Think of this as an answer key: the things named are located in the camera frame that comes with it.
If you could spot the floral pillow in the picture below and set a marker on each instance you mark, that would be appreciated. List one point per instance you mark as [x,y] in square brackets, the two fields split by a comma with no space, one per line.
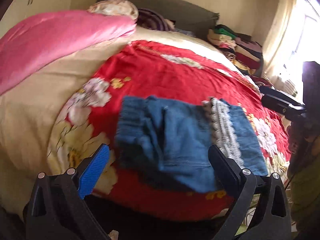
[115,8]

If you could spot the purple striped pillow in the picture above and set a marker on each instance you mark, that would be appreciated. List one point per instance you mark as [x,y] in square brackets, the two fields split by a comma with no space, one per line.
[152,20]

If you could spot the pink quilt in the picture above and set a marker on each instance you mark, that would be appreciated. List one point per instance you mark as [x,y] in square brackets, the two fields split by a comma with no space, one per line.
[43,38]

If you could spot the basket of clothes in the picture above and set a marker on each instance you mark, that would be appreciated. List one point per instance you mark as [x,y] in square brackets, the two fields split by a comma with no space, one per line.
[259,81]

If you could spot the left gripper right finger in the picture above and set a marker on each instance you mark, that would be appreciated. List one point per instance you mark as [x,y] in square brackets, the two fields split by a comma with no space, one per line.
[227,171]

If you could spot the red floral blanket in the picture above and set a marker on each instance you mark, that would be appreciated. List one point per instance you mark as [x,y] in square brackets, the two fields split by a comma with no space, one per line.
[144,69]

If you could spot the stack of folded clothes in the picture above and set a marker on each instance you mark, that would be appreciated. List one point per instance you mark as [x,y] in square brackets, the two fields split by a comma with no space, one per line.
[245,54]

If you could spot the blue denim pants lace trim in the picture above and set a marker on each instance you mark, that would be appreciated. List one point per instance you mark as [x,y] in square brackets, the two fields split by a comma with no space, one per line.
[167,141]

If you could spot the cream bed sheet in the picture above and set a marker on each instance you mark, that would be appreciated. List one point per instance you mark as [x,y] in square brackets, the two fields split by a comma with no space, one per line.
[29,110]

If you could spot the dark grey headboard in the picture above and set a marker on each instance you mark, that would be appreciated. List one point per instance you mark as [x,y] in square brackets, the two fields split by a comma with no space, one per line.
[187,16]

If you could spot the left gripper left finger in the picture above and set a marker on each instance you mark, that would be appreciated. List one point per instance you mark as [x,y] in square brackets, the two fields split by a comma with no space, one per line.
[89,171]

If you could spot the white wardrobe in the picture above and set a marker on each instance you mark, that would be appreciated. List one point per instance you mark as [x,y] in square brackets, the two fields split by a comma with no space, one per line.
[22,9]

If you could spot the right hand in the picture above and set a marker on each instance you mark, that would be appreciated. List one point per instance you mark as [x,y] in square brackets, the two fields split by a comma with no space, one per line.
[296,135]

